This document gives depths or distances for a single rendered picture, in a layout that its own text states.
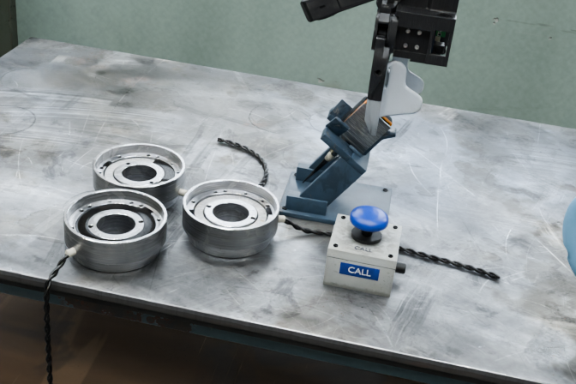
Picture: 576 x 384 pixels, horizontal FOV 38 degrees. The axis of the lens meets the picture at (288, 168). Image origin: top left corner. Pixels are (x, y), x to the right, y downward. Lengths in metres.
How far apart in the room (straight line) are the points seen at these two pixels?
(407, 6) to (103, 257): 0.40
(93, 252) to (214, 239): 0.12
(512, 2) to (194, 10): 0.93
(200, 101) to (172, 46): 1.42
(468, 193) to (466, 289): 0.21
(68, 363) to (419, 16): 0.63
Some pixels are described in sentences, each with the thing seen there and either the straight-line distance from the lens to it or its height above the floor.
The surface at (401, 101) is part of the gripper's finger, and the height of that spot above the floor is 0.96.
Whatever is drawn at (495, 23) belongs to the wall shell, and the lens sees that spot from 2.47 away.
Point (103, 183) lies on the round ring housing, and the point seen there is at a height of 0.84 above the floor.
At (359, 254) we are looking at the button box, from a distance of 0.84.
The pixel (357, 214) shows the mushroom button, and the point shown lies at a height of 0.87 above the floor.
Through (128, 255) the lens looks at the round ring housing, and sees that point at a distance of 0.84.
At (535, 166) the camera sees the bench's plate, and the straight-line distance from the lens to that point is 1.19.
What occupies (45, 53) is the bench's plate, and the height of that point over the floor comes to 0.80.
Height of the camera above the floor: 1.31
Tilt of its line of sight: 28 degrees down
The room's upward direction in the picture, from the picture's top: 6 degrees clockwise
